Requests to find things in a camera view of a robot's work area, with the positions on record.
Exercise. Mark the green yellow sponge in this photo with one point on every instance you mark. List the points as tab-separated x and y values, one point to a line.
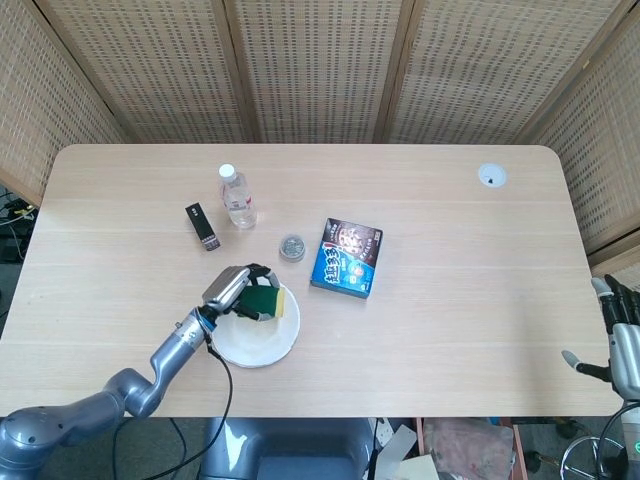
257	299

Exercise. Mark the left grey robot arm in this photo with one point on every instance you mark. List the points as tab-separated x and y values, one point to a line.
170	350

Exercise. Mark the chrome stool frame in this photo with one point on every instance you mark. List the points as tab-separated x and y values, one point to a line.
575	452

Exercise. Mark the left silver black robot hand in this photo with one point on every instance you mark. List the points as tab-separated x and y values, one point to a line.
225	290

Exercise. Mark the blue cookie box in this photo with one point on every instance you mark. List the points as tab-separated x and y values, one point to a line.
347	260

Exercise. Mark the small black rectangular box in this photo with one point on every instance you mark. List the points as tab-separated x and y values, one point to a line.
202	227

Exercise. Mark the woven bamboo screen panel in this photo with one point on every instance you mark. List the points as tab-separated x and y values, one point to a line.
475	75
40	100
315	75
610	175
165	75

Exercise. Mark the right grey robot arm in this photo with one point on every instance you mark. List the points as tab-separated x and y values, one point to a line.
632	440

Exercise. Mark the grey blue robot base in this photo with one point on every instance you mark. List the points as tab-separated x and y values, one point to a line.
290	450

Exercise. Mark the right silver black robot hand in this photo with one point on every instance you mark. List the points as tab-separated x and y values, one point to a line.
627	360

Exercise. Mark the clear plastic water bottle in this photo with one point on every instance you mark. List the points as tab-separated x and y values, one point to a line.
239	200

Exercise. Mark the beige cardboard piece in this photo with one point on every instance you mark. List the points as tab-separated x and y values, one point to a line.
417	467

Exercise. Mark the wooden crate with plastic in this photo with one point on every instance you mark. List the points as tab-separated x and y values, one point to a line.
470	447

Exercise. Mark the white paper sheet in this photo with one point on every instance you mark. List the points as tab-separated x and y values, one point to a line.
400	442

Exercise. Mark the white round plate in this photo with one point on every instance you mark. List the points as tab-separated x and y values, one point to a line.
257	345

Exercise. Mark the small round metal tin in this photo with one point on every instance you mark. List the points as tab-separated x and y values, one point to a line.
292	248

